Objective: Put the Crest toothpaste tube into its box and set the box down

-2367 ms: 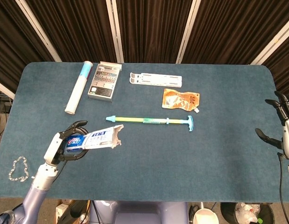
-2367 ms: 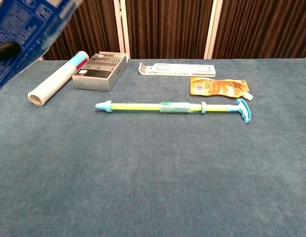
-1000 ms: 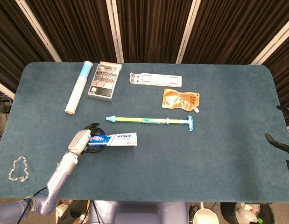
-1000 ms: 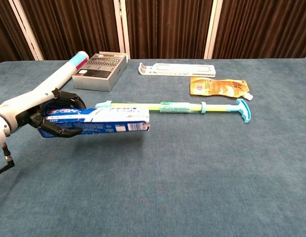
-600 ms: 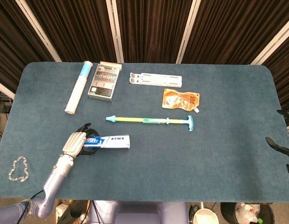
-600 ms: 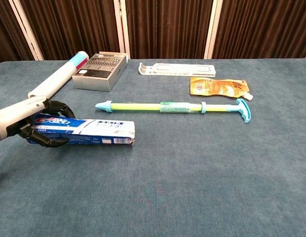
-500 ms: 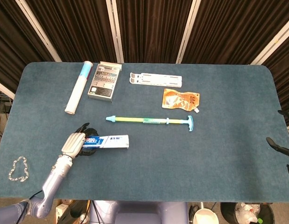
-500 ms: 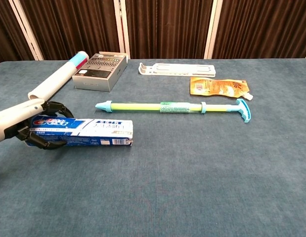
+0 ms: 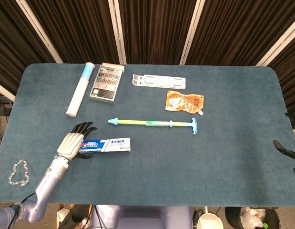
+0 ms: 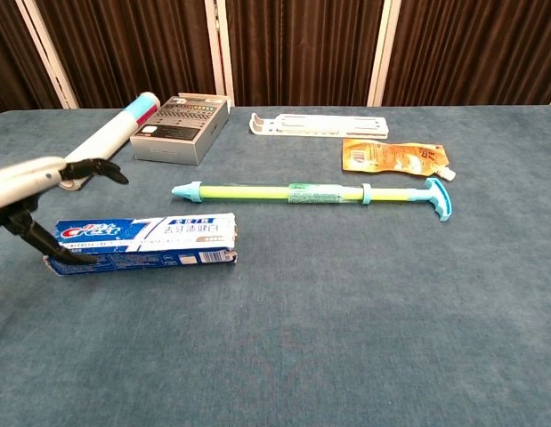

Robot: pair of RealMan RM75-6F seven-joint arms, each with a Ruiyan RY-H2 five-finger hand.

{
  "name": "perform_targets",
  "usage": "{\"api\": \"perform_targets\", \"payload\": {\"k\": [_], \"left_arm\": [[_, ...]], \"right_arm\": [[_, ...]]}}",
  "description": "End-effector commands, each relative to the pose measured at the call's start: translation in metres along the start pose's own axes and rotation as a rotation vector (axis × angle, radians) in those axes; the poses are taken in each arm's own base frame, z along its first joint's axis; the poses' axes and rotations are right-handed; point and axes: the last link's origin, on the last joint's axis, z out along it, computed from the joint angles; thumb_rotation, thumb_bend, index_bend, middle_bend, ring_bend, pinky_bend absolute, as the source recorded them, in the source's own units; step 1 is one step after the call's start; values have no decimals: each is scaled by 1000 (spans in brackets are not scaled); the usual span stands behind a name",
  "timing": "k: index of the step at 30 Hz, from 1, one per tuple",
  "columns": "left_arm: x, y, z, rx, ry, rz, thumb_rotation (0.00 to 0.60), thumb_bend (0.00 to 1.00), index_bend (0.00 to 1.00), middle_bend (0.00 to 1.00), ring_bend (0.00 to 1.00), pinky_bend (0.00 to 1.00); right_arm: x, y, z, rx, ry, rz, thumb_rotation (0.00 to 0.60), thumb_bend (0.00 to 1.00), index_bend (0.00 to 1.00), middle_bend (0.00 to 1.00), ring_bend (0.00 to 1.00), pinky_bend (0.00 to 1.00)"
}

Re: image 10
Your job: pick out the green blue water squirter toy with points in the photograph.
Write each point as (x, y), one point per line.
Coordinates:
(257, 192)

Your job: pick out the white folding stand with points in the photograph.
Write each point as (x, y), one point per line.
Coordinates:
(328, 124)

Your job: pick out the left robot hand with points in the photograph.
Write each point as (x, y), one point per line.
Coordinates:
(17, 182)

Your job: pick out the white roll with blue label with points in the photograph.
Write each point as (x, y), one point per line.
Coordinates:
(115, 131)

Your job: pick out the orange spout pouch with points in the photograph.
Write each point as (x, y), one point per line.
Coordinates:
(391, 158)

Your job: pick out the dark brown pleated curtain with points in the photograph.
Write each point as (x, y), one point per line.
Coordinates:
(302, 49)

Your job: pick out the blue felt table cover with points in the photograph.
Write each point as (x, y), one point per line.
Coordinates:
(275, 333)

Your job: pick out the blue white toothpaste box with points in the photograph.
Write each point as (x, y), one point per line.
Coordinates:
(168, 240)

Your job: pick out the grey printed product box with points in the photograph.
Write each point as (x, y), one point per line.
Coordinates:
(177, 133)

